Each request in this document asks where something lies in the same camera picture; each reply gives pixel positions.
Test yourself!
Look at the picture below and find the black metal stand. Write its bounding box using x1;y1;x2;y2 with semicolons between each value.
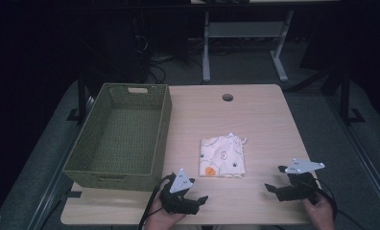
66;65;90;126
321;65;367;127

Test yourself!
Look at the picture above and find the grey metal desk frame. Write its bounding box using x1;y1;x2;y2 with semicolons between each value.
202;9;296;84

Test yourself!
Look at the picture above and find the grey metal floor rail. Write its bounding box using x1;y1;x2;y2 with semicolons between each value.
26;95;96;230
324;94;380;222

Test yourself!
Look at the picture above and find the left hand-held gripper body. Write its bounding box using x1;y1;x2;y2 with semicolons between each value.
158;168;202;216

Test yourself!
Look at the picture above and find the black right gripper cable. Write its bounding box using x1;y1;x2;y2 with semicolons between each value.
301;178;368;230

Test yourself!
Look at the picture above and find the green woven basket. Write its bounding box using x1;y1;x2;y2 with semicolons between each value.
62;82;174;193

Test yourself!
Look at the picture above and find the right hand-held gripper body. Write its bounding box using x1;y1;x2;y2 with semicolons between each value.
274;158;326;203

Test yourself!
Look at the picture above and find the tangle of black floor cables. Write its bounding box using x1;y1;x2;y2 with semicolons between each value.
131;18;205;84

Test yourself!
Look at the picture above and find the printed cream cloth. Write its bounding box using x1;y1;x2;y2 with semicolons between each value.
198;132;249;179

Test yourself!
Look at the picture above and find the person's right hand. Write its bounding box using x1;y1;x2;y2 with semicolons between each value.
300;193;337;230

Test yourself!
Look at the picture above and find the person's left hand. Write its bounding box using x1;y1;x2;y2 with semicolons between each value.
144;192;188;230

